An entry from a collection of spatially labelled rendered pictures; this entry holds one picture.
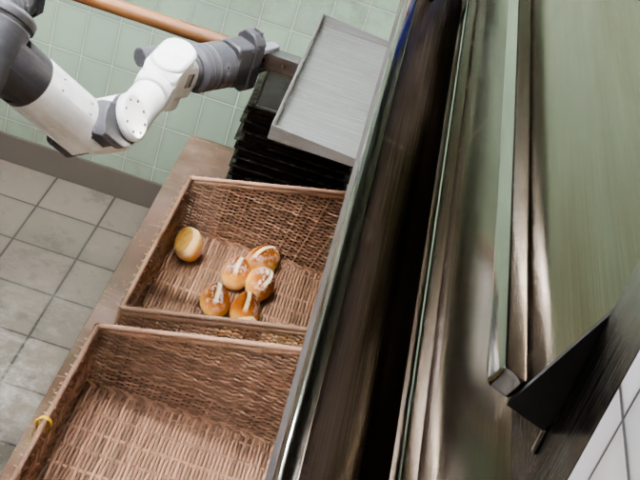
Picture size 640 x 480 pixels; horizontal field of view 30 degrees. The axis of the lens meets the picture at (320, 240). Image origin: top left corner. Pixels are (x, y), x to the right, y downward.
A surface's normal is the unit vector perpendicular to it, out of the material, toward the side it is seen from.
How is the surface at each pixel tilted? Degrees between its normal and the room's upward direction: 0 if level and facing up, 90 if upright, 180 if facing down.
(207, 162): 0
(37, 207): 0
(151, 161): 90
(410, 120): 11
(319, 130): 0
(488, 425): 70
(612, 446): 90
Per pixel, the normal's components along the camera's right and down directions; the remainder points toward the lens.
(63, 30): -0.15, 0.51
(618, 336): -0.95, -0.32
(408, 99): 0.45, -0.72
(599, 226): -0.80, -0.57
